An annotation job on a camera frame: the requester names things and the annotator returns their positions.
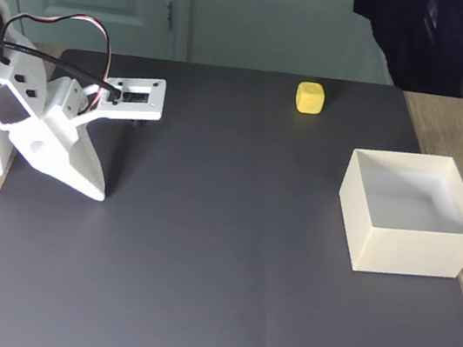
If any yellow cube block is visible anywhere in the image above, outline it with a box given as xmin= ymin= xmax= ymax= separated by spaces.
xmin=292 ymin=79 xmax=328 ymax=117

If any white open box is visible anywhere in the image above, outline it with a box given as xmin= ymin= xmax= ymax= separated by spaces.
xmin=326 ymin=140 xmax=463 ymax=290

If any dark grey table mat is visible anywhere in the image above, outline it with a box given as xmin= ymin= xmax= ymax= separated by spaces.
xmin=0 ymin=23 xmax=463 ymax=347

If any dark hanging cloth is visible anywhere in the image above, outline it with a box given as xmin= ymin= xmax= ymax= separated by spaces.
xmin=340 ymin=0 xmax=463 ymax=101

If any black camera cable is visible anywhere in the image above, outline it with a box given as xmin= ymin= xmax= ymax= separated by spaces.
xmin=0 ymin=38 xmax=130 ymax=101

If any red white black servo cable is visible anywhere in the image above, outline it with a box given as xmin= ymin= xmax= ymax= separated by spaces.
xmin=0 ymin=1 xmax=121 ymax=107

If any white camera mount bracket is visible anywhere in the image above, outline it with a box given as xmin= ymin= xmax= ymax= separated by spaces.
xmin=74 ymin=66 xmax=170 ymax=136

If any dark door handle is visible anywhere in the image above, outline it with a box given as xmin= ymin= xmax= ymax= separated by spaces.
xmin=162 ymin=0 xmax=177 ymax=30

